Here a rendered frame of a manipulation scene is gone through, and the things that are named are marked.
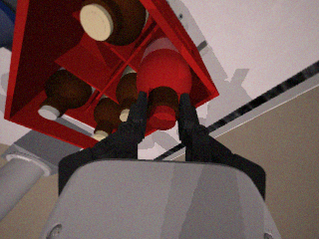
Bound red-labeled bottle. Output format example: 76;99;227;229
136;35;192;130

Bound brown glass bottle with cream cap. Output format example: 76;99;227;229
80;0;150;46

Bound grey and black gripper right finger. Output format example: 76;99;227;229
177;93;266;201

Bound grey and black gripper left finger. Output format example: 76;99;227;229
58;91;148;197

